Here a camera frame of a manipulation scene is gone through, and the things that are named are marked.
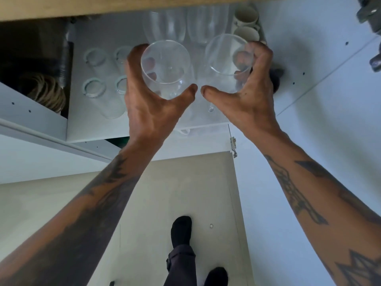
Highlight person's left hand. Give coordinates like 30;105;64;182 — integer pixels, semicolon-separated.
124;43;199;159

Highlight person's right hand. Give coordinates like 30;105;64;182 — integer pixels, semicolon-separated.
201;41;287;152

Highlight person's left forearm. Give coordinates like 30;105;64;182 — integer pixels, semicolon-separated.
0;139;171;286

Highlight person's right forearm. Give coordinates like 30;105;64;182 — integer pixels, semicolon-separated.
253;130;381;286

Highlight small metal cabinet hinge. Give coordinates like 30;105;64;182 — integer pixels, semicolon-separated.
228;124;238;159

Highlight clear tumbler glass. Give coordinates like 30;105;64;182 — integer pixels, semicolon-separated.
83;48;111;75
114;46;134;72
82;77;126;120
115;74;129;97

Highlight white ceramic mug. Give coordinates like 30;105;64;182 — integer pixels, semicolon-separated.
233;26;261;43
233;5;260;28

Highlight white cabinet shelf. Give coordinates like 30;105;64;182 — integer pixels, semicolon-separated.
67;9;270;143

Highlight white cabinet door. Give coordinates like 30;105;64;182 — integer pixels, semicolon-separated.
231;0;381;286

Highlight wooden countertop edge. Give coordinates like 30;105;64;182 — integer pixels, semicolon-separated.
0;0;301;22

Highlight person's black sock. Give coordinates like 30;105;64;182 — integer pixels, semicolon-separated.
170;216;193;248
204;267;229;286

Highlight stack of woven coasters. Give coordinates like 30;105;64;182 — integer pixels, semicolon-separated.
17;72;66;114

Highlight grey metal door hinge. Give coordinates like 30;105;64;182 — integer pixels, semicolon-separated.
369;42;381;72
356;0;381;34

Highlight person's dark trousers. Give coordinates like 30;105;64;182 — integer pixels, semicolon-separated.
163;244;197;286

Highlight dark flexible duct pipe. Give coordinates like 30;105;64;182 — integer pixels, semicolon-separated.
0;18;74;90

